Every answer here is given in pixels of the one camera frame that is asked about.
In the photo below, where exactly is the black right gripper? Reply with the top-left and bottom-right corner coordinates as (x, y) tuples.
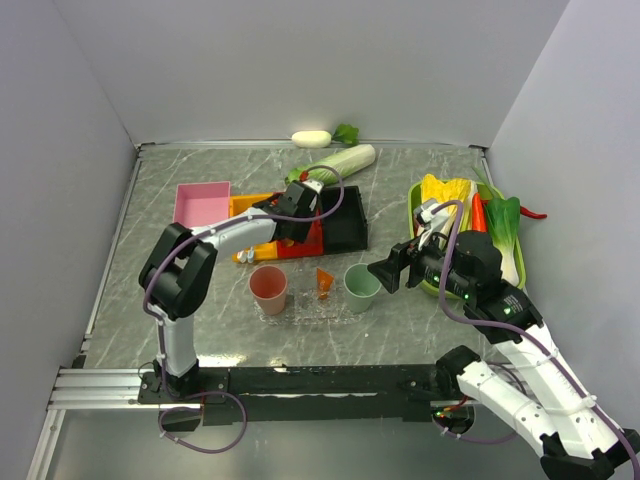
(367, 223), (475, 299)

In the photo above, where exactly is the mint green plastic cup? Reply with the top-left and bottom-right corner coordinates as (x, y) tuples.
(343, 263), (382, 313)

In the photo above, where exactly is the orange toothpaste tube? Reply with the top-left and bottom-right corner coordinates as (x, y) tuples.
(316, 268), (334, 300)

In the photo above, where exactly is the pink plastic cup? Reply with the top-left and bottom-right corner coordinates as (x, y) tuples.
(249, 265), (288, 316)

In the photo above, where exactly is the clear textured acrylic tray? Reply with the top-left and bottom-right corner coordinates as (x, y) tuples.
(254, 283), (364, 326)

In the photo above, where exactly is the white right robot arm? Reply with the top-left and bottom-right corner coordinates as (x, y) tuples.
(367, 231), (639, 479)

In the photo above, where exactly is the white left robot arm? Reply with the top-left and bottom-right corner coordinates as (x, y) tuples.
(139, 179), (323, 402)

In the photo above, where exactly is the lime green vegetable tray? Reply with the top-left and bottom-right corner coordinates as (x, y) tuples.
(407, 181), (527, 297)

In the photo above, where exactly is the green napa cabbage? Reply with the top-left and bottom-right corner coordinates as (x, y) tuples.
(284, 144), (376, 186)

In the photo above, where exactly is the red storage bin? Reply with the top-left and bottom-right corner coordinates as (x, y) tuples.
(276, 221), (324, 260)

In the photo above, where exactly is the black storage bin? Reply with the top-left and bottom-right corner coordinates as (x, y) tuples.
(321, 186), (369, 255)

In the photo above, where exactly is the yellow storage bin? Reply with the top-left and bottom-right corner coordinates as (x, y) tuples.
(229, 193), (277, 263)

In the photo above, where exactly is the white radish with leaves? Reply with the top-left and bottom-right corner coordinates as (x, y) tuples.
(291, 123), (360, 149)

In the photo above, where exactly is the pink drawer box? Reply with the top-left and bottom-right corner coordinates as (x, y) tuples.
(173, 181), (231, 227)

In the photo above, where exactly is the yellow napa cabbage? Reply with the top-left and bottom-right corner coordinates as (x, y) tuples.
(421, 174), (477, 232)

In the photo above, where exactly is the orange carrot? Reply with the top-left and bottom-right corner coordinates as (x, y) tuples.
(471, 193), (488, 233)

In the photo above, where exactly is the green bok choy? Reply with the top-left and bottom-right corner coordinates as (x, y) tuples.
(473, 167), (521, 287)

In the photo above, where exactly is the red chili pepper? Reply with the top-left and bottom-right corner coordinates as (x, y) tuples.
(520, 206), (548, 220)

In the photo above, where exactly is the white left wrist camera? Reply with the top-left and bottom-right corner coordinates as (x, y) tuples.
(299, 172), (324, 212)

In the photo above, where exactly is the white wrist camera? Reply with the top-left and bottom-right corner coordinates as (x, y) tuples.
(412, 198), (450, 250)
(299, 172), (324, 212)

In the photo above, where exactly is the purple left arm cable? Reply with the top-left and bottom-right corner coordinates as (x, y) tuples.
(142, 164), (346, 455)

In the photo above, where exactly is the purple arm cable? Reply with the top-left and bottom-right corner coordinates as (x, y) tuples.
(432, 199), (640, 466)
(142, 164), (346, 455)

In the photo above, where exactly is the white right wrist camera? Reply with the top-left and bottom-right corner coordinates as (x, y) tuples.
(412, 198), (450, 250)

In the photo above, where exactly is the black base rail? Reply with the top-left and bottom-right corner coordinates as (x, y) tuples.
(138, 364), (462, 426)

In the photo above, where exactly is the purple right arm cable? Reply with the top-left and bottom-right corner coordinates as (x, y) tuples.
(432, 199), (640, 466)

